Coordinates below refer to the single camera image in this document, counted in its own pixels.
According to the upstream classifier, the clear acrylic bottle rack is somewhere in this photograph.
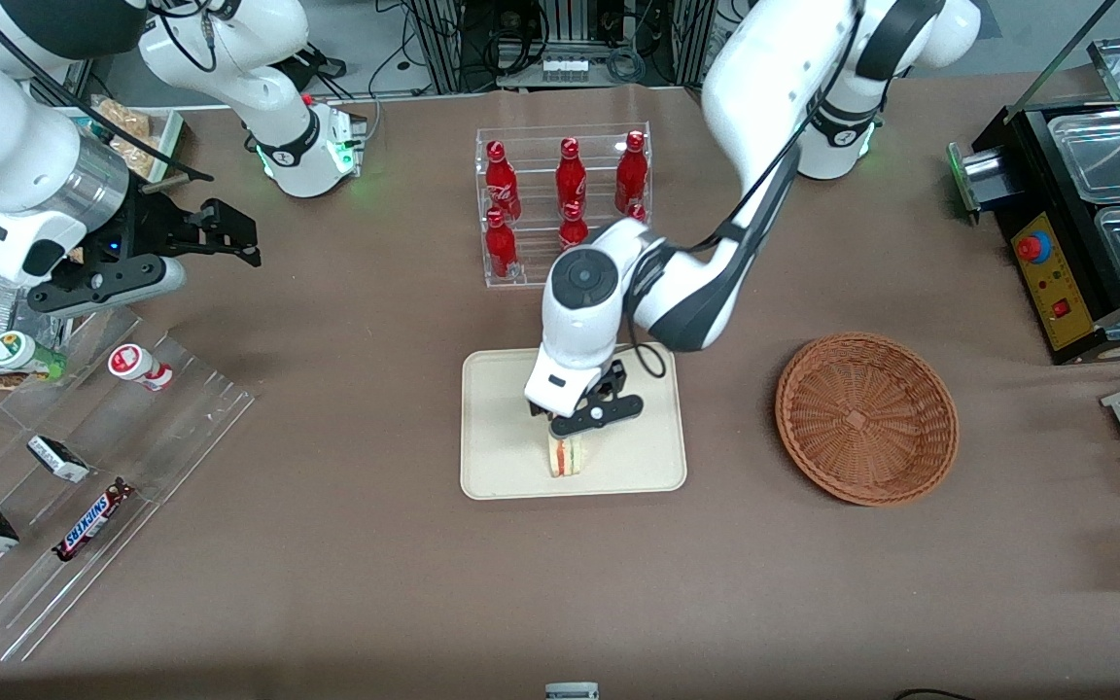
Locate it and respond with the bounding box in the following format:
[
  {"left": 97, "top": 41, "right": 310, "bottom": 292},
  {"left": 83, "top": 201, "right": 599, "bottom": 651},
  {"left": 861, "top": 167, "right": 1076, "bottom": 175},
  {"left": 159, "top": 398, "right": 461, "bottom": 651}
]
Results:
[{"left": 474, "top": 122, "right": 653, "bottom": 290}]

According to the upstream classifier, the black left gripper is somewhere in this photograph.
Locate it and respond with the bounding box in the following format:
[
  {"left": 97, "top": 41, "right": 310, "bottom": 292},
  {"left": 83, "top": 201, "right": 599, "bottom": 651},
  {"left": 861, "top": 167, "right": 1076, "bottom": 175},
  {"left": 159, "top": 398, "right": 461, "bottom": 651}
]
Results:
[{"left": 528, "top": 358, "right": 631, "bottom": 423}]

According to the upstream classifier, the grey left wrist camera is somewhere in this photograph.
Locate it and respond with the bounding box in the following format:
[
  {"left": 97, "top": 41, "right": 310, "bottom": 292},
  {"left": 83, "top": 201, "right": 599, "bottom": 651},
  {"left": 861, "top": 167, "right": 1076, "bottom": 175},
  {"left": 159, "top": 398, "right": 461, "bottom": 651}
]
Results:
[{"left": 549, "top": 392, "right": 646, "bottom": 437}]

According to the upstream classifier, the aluminium equipment frame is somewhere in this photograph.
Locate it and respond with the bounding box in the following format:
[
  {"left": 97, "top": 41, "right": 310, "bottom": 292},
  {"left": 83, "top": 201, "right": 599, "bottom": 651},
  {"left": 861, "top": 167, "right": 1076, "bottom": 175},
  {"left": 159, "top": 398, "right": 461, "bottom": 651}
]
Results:
[{"left": 408, "top": 0, "right": 718, "bottom": 94}]

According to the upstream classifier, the clear acrylic stepped shelf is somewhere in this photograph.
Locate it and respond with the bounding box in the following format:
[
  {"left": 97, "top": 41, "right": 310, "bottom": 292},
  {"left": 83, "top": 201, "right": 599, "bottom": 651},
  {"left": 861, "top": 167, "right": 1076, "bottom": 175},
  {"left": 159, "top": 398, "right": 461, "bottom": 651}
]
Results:
[{"left": 0, "top": 306, "right": 259, "bottom": 663}]

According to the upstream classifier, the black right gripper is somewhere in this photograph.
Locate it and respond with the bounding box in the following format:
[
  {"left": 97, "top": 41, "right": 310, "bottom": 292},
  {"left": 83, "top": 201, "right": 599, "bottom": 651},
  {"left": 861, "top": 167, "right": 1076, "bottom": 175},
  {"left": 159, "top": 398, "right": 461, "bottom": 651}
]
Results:
[{"left": 115, "top": 190, "right": 263, "bottom": 285}]

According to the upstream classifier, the round brown wicker basket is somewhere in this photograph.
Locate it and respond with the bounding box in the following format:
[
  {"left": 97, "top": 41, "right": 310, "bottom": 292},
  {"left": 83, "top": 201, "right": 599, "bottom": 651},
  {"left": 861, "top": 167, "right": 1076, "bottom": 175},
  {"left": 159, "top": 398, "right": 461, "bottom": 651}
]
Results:
[{"left": 775, "top": 332, "right": 960, "bottom": 508}]

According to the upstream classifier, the green white yogurt bottle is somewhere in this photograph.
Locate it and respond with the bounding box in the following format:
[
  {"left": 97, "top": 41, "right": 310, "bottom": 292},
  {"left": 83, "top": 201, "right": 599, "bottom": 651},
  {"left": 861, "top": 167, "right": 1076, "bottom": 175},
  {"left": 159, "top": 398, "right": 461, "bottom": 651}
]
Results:
[{"left": 0, "top": 330, "right": 68, "bottom": 381}]

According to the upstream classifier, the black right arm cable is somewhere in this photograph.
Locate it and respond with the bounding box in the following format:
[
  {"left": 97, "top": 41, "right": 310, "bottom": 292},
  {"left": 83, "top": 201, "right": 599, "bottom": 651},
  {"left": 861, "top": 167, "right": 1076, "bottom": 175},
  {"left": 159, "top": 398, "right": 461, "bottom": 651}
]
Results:
[{"left": 0, "top": 0, "right": 217, "bottom": 186}]

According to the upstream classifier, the white tray with pastries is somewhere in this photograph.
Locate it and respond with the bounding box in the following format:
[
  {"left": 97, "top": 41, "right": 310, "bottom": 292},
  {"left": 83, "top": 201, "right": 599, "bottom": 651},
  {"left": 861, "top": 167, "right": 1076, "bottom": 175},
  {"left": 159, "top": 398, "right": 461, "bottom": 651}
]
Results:
[{"left": 82, "top": 95, "right": 186, "bottom": 186}]

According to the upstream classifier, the wrapped brown pastry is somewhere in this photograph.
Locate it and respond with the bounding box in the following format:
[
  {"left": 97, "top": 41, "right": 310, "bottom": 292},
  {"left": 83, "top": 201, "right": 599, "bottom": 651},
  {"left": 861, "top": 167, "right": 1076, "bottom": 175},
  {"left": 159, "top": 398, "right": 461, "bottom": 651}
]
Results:
[
  {"left": 118, "top": 134, "right": 168, "bottom": 178},
  {"left": 96, "top": 97, "right": 155, "bottom": 139}
]

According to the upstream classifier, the beige rectangular tray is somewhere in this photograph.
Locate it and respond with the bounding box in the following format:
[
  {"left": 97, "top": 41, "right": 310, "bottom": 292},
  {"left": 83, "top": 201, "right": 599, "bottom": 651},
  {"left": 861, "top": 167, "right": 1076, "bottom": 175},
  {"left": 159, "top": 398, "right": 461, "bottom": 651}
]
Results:
[{"left": 460, "top": 342, "right": 688, "bottom": 501}]

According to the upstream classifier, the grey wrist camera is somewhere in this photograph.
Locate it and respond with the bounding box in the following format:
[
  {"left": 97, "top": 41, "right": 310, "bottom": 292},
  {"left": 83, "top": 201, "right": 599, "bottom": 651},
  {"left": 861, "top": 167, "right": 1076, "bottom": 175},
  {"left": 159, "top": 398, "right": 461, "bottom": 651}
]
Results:
[
  {"left": 28, "top": 255, "right": 188, "bottom": 319},
  {"left": 549, "top": 392, "right": 646, "bottom": 437}
]

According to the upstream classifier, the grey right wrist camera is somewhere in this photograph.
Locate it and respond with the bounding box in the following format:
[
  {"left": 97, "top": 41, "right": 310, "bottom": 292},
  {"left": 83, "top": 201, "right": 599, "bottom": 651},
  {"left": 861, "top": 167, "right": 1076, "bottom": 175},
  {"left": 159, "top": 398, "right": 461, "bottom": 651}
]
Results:
[{"left": 28, "top": 255, "right": 188, "bottom": 319}]

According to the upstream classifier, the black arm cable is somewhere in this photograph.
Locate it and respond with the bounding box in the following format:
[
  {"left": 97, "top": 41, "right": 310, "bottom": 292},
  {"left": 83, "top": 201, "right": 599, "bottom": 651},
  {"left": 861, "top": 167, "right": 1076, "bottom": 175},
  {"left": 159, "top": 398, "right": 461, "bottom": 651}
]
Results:
[
  {"left": 616, "top": 0, "right": 864, "bottom": 380},
  {"left": 0, "top": 0, "right": 217, "bottom": 186}
]

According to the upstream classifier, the triangular sandwich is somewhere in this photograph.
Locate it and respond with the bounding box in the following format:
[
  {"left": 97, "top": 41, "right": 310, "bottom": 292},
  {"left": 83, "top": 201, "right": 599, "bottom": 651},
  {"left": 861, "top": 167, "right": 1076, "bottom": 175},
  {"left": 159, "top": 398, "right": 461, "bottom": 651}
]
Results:
[{"left": 546, "top": 432, "right": 587, "bottom": 480}]

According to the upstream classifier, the snickers chocolate bar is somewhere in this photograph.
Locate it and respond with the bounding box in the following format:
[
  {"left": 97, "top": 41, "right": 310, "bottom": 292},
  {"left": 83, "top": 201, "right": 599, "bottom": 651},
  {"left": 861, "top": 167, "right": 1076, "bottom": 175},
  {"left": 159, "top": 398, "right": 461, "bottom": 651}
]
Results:
[{"left": 52, "top": 477, "right": 136, "bottom": 564}]

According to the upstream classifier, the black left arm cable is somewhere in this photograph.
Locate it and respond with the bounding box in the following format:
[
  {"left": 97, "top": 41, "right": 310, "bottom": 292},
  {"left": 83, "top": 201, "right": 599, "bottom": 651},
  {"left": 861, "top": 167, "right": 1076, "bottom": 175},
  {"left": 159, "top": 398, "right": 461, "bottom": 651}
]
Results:
[{"left": 616, "top": 0, "right": 864, "bottom": 380}]

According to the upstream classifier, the black food warmer machine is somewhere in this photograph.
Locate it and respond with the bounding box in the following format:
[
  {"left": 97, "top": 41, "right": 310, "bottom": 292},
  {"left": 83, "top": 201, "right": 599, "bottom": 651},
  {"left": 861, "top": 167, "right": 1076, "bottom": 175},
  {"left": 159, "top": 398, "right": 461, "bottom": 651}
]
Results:
[{"left": 947, "top": 34, "right": 1120, "bottom": 368}]

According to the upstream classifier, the clear plastic water bottle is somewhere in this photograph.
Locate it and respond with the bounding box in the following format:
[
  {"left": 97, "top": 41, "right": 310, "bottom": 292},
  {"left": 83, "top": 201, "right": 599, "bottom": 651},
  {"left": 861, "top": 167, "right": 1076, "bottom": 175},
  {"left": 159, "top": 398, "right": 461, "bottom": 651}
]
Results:
[{"left": 0, "top": 267, "right": 71, "bottom": 353}]

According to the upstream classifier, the red white yogurt bottle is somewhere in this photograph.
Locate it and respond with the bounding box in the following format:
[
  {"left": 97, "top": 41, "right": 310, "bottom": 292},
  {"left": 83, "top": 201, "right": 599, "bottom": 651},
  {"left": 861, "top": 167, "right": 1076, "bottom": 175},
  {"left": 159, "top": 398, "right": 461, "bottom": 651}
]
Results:
[{"left": 107, "top": 342, "right": 175, "bottom": 393}]

